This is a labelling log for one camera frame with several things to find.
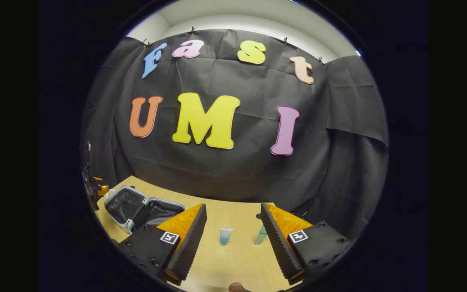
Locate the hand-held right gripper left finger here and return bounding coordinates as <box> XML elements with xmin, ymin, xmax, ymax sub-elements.
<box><xmin>119</xmin><ymin>203</ymin><xmax>208</xmax><ymax>286</ymax></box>

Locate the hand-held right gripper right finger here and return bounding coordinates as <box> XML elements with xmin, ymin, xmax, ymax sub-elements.
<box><xmin>261</xmin><ymin>202</ymin><xmax>353</xmax><ymax>286</ymax></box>

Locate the light blue suitcase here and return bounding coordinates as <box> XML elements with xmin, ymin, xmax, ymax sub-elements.
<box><xmin>103</xmin><ymin>185</ymin><xmax>186</xmax><ymax>234</ymax></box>

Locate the black backdrop cloth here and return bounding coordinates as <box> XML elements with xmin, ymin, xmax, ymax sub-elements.
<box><xmin>81</xmin><ymin>28</ymin><xmax>389</xmax><ymax>240</ymax></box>

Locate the green bottle with blue cap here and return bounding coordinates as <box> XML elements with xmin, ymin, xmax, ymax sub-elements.
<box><xmin>253</xmin><ymin>224</ymin><xmax>268</xmax><ymax>246</ymax></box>

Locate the blue gradient cosmetic tube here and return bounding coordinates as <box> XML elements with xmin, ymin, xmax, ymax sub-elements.
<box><xmin>219</xmin><ymin>227</ymin><xmax>234</xmax><ymax>246</ymax></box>

